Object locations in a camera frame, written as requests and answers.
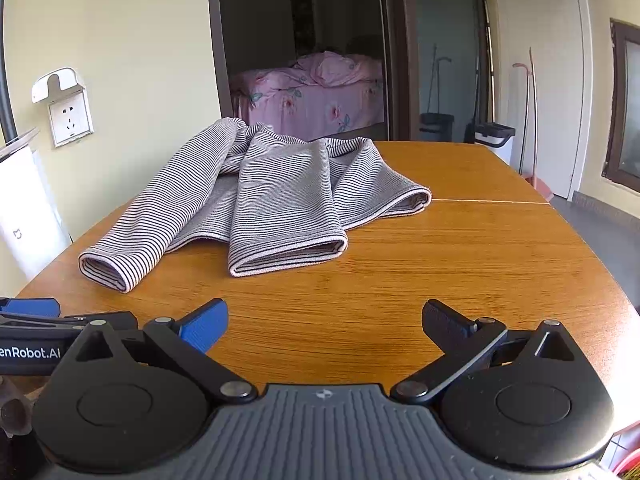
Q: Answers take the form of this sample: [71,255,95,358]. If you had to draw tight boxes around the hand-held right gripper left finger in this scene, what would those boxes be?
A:
[52,299,258,403]

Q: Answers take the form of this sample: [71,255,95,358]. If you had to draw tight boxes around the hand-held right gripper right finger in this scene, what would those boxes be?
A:
[390,299,596,406]

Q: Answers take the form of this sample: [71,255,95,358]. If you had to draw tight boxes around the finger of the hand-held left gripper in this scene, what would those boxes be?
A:
[0,298,139,333]

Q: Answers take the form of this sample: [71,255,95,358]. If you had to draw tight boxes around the grey striped shirt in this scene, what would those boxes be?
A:
[78,117,433,293]

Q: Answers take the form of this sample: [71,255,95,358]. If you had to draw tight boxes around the person's left hand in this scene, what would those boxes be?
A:
[0,377,35,438]

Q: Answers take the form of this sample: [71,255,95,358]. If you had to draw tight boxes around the white air purifier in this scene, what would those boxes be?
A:
[0,128,72,293]

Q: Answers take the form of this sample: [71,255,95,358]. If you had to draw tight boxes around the white bin with black lid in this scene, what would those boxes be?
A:
[472,121,516,163]

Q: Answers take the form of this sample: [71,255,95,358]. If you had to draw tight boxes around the black trash bin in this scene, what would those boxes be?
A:
[419,112,455,142]

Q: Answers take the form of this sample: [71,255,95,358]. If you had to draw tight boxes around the wooden stick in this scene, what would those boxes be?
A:
[527,47,542,186]

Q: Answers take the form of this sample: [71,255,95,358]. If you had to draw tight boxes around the black pipe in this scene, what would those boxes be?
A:
[0,0,20,143]

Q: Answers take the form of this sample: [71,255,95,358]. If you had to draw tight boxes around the red plastic item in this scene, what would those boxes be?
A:
[612,452,640,480]

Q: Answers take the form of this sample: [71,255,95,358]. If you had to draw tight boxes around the bed with pink floral sheet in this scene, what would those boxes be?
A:
[229,51,388,141]

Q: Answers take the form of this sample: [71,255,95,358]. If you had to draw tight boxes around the white door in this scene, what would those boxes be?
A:
[492,0,588,201]

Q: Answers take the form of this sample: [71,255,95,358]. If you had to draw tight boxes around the dark mop poles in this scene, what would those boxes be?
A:
[472,0,496,126]

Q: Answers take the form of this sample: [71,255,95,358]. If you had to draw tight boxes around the crumpled pink quilt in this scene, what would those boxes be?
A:
[292,51,383,86]

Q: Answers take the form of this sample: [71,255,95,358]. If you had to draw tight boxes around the brown framed window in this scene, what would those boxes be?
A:
[600,19,640,181]

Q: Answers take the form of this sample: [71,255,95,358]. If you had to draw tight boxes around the white wall socket with cover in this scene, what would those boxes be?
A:
[32,67,94,148]

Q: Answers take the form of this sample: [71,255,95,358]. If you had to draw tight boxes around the brown door frame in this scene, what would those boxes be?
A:
[206,0,421,142]

